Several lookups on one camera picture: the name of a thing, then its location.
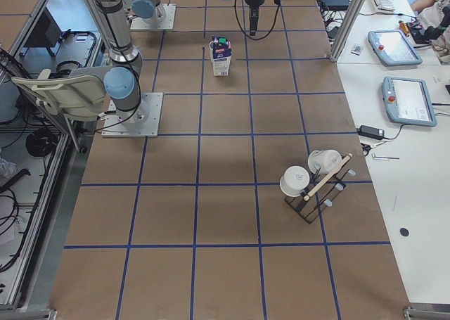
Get blue white milk carton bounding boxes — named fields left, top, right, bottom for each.
left=210, top=35, right=232, bottom=77

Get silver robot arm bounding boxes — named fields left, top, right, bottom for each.
left=87, top=0, right=265, bottom=125

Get white cup on rack right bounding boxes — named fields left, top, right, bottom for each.
left=308, top=149, right=342, bottom=174

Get white cup on rack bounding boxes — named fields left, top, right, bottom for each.
left=308, top=149, right=342, bottom=174
left=280, top=165, right=310, bottom=198

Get white cup on rack left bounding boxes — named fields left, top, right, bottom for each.
left=280, top=165, right=310, bottom=198

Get black box on desk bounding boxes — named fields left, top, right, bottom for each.
left=321, top=0, right=350, bottom=11

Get small card on desk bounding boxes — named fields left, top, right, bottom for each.
left=351, top=44, right=363, bottom=56

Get upper teach pendant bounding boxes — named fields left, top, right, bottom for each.
left=368, top=30, right=423, bottom=66

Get teach pendant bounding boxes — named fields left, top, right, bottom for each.
left=368, top=30, right=423, bottom=66
left=382, top=77, right=437, bottom=127

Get black power adapter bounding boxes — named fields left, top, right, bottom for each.
left=357, top=124, right=385, bottom=141

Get black scissors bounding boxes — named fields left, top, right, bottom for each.
left=361, top=141, right=385, bottom=157

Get lower teach pendant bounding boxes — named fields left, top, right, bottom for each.
left=382, top=77, right=437, bottom=127

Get metal hex key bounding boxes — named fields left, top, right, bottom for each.
left=371, top=153, right=399, bottom=161

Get beige plastic chair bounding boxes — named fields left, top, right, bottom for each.
left=11, top=66, right=111, bottom=122

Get black round sticker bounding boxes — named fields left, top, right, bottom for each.
left=399, top=228, right=409, bottom=237

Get aluminium frame post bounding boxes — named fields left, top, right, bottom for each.
left=329, top=0, right=365, bottom=63

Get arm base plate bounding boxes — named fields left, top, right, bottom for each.
left=131, top=0, right=176, bottom=31
left=101, top=92, right=163, bottom=138

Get black wire cup rack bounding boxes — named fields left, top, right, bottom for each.
left=282, top=153, right=356, bottom=224

